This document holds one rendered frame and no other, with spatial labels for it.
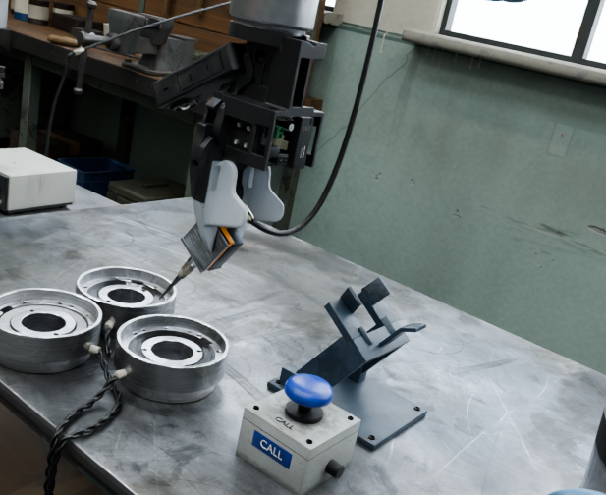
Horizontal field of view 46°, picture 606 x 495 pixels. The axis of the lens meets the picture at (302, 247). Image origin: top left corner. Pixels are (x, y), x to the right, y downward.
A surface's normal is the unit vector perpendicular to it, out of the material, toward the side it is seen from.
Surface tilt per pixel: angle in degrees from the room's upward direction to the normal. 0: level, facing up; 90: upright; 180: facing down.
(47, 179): 90
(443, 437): 0
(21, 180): 90
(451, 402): 0
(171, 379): 90
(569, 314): 90
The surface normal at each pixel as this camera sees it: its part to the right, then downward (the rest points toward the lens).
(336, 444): 0.76, 0.35
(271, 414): 0.19, -0.93
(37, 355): 0.23, 0.36
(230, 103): -0.61, 0.14
